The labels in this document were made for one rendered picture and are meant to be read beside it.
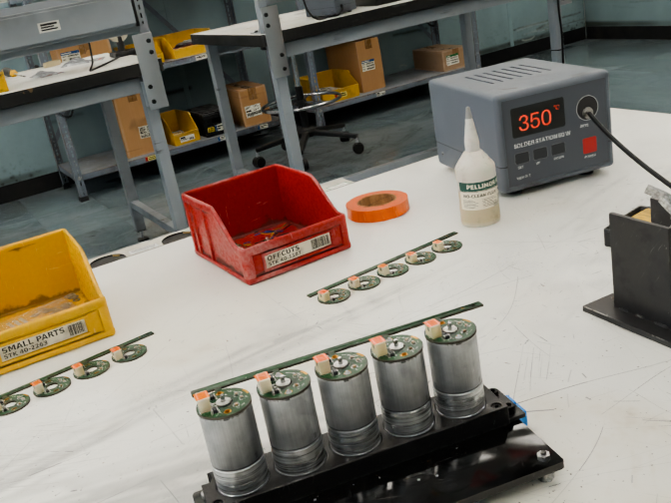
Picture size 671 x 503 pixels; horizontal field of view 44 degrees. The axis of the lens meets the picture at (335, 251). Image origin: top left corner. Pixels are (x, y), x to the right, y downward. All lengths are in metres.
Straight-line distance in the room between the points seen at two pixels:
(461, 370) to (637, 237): 0.16
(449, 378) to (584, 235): 0.29
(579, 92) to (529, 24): 5.54
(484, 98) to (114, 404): 0.42
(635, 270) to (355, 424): 0.21
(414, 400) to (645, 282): 0.18
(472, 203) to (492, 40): 5.41
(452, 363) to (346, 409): 0.05
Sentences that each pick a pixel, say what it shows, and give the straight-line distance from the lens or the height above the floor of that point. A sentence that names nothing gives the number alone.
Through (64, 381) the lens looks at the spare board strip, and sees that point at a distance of 0.59.
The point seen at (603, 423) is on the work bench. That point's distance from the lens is 0.44.
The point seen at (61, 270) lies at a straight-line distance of 0.74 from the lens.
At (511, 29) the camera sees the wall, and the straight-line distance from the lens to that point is 6.20.
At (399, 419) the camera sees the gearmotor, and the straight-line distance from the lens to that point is 0.40.
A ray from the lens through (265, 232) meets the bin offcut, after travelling 0.78.
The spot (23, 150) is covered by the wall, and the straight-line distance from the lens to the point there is 4.79.
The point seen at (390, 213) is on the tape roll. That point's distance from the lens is 0.76.
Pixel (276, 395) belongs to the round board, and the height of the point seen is 0.81.
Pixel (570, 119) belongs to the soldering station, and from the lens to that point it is 0.78.
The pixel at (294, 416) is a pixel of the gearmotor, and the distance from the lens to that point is 0.37.
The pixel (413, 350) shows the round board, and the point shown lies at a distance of 0.39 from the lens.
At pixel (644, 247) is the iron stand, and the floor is 0.80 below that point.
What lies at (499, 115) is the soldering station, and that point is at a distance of 0.74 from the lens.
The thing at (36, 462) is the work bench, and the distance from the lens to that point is 0.51.
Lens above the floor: 0.99
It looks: 20 degrees down
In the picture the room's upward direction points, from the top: 11 degrees counter-clockwise
